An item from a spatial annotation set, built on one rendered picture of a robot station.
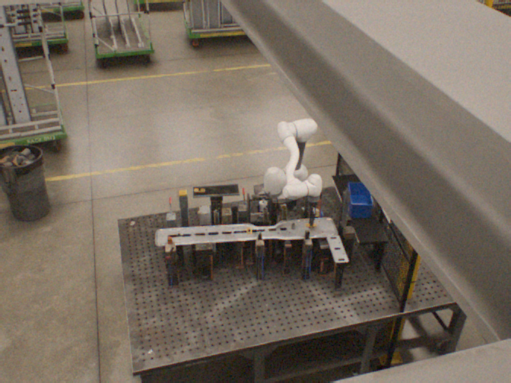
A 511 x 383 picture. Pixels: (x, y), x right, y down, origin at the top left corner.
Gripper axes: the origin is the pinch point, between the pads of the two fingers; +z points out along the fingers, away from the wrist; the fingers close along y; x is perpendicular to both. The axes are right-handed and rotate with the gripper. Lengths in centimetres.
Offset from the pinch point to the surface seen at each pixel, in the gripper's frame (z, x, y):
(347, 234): 1.4, 23.6, 17.0
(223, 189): -10, -64, -34
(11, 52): -18, -299, -337
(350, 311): 36, 19, 60
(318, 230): 6.0, 5.2, 4.9
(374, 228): 3.1, 46.9, 10.2
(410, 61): -243, -71, 287
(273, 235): 5.8, -30.2, 6.7
